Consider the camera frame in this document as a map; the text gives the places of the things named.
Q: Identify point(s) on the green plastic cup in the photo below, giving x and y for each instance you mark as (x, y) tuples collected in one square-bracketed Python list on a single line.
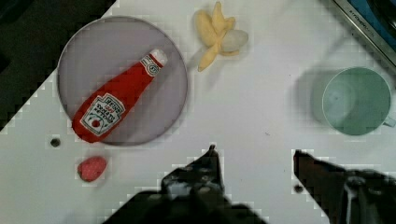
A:
[(354, 101)]

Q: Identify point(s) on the peeled toy banana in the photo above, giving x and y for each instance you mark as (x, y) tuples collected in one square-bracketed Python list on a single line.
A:
[(218, 35)]

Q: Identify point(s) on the grey round plate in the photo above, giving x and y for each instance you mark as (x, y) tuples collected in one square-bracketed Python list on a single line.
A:
[(107, 47)]

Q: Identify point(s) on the metal framed blue device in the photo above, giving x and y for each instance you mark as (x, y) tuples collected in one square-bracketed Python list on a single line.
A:
[(372, 22)]

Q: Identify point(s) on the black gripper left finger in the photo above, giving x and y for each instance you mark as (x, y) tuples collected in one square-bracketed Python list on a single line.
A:
[(193, 194)]

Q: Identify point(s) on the red toy strawberry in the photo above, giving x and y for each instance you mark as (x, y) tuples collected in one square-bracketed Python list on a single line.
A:
[(91, 169)]

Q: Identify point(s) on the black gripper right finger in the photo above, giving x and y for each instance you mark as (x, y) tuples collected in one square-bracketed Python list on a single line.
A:
[(347, 196)]

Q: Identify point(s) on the red ketchup bottle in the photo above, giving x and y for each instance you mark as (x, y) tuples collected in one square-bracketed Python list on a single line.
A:
[(108, 106)]

